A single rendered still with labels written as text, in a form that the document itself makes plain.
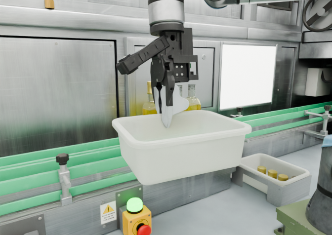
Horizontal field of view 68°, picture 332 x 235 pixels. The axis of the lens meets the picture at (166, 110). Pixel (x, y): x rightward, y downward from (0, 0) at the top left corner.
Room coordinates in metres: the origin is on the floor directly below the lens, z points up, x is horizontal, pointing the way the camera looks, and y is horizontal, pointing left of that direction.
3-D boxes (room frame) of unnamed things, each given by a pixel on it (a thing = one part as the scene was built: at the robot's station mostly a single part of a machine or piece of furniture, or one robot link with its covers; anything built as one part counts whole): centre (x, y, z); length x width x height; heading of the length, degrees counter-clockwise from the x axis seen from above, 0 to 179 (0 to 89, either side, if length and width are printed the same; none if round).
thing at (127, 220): (0.62, 0.09, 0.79); 0.07 x 0.07 x 0.07; 31
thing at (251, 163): (0.88, -0.40, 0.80); 0.22 x 0.17 x 0.09; 31
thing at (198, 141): (0.45, -0.02, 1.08); 0.22 x 0.17 x 0.09; 113
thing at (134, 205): (0.62, 0.09, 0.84); 0.05 x 0.05 x 0.03
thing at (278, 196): (0.90, -0.38, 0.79); 0.27 x 0.17 x 0.08; 31
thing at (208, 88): (1.20, -0.23, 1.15); 0.90 x 0.03 x 0.34; 121
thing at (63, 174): (0.55, 0.24, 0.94); 0.07 x 0.04 x 0.13; 31
